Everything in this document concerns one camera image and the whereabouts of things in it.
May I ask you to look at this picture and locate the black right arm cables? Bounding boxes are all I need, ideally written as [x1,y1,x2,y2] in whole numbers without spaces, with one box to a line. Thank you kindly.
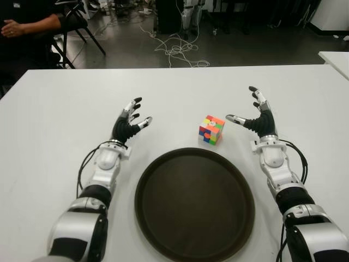
[280,139,309,184]

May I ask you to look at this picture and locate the robot left hand black silver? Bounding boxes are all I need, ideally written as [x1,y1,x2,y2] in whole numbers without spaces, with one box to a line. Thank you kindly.
[110,96,153,146]

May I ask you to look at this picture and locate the black folding chair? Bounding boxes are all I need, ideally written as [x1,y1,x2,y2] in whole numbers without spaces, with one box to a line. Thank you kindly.
[50,0,107,69]

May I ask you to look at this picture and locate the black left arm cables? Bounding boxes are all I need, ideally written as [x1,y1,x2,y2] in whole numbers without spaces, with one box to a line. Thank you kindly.
[76,141,111,192]

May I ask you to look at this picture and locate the seated person in black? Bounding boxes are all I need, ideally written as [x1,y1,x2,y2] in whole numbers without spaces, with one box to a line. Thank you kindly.
[0,0,62,85]

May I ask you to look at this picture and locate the multicoloured Rubik's cube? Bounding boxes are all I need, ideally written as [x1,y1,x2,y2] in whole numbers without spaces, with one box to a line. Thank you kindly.
[198,115,226,146]

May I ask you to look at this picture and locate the white cabinet with black base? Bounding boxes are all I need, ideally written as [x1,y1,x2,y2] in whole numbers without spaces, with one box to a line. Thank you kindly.
[310,0,349,37]

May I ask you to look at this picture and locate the round dark brown plate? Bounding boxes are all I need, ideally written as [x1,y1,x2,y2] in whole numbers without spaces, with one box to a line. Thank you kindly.
[134,147,256,262]

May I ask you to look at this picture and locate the robot right hand black silver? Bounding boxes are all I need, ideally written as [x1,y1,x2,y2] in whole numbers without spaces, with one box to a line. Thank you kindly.
[225,86,279,139]

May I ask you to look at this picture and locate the tangled white floor cable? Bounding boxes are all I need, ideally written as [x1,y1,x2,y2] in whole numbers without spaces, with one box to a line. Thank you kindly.
[139,23,211,68]

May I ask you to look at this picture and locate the background humanoid robot legs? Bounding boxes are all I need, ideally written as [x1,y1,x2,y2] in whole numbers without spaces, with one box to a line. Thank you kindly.
[181,0,204,39]

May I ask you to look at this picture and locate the white side table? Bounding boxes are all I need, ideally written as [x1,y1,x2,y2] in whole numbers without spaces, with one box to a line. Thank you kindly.
[318,51,349,80]

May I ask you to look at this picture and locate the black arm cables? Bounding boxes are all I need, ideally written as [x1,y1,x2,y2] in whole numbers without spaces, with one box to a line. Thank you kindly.
[76,141,111,192]
[280,139,309,184]

